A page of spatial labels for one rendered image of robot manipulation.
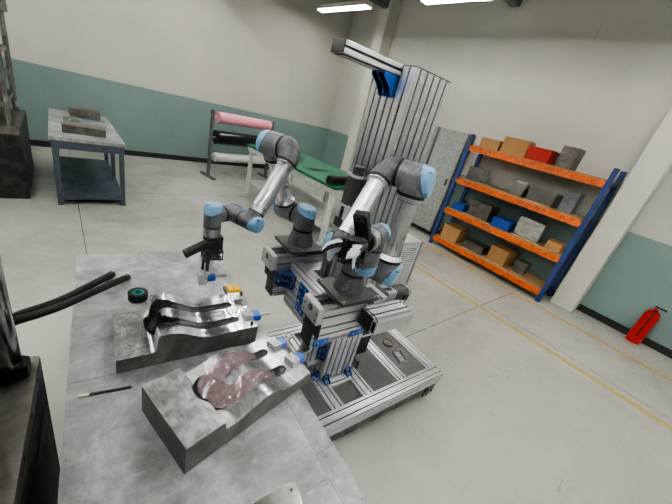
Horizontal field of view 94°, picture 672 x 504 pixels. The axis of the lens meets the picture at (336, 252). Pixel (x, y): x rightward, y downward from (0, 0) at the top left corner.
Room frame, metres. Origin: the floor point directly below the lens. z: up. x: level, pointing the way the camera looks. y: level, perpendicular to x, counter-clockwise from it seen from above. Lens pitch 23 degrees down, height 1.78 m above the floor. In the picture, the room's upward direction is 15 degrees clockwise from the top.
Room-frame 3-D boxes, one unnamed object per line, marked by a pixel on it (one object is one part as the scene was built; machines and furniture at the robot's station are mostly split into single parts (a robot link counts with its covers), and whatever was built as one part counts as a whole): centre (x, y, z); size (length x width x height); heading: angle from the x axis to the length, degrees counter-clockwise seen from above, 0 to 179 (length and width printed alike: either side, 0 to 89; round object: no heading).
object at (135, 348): (1.00, 0.51, 0.87); 0.50 x 0.26 x 0.14; 130
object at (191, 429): (0.79, 0.22, 0.85); 0.50 x 0.26 x 0.11; 147
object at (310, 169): (5.26, 0.78, 0.51); 2.40 x 1.13 x 1.02; 49
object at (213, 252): (1.27, 0.56, 1.09); 0.09 x 0.08 x 0.12; 130
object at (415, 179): (1.27, -0.23, 1.41); 0.15 x 0.12 x 0.55; 67
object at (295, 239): (1.70, 0.22, 1.09); 0.15 x 0.15 x 0.10
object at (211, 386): (0.79, 0.22, 0.90); 0.26 x 0.18 x 0.08; 147
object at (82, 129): (4.17, 3.75, 0.46); 1.90 x 0.70 x 0.92; 45
